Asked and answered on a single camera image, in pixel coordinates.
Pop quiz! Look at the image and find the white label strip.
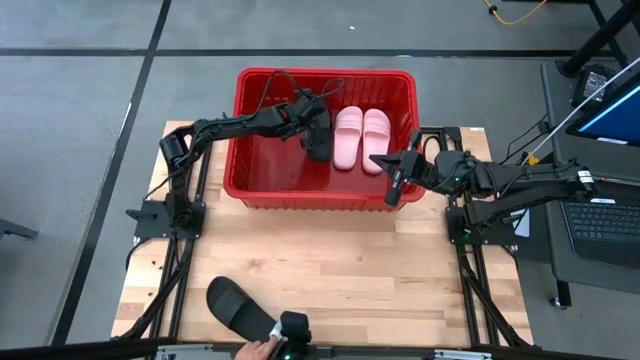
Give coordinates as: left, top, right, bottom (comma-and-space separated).
433, 349, 494, 360

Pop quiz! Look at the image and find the black table camera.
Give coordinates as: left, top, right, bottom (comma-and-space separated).
277, 310, 314, 359

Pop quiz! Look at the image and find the black stand pole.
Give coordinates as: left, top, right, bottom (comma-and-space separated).
557, 0, 640, 79

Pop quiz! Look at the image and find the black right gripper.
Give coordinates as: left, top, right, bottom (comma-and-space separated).
369, 129, 439, 207

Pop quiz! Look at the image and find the white cable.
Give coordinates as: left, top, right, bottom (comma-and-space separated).
522, 57, 640, 166

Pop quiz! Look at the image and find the yellow cable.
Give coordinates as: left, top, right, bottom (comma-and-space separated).
482, 0, 550, 26

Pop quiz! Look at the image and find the black power adapter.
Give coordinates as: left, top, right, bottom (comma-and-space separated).
571, 63, 620, 107

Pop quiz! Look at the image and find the black laptop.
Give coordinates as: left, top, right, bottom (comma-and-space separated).
559, 196, 640, 270

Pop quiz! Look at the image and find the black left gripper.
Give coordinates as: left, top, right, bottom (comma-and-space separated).
282, 91, 332, 150

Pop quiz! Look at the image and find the computer monitor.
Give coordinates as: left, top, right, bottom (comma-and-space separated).
564, 72, 640, 147

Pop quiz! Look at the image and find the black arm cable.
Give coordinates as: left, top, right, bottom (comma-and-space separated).
255, 69, 347, 119

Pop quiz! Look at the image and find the person's hand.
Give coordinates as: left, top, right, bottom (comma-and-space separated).
233, 338, 279, 360

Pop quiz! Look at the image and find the white paper tag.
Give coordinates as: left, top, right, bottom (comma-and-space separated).
512, 209, 531, 239

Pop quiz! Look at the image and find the pink slide sandal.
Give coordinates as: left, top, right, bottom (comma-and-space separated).
362, 108, 393, 175
332, 105, 365, 171

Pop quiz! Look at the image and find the black aluminium frame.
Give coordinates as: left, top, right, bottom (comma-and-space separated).
0, 124, 640, 360

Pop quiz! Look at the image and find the red plastic bin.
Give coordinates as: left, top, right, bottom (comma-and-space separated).
223, 67, 426, 213

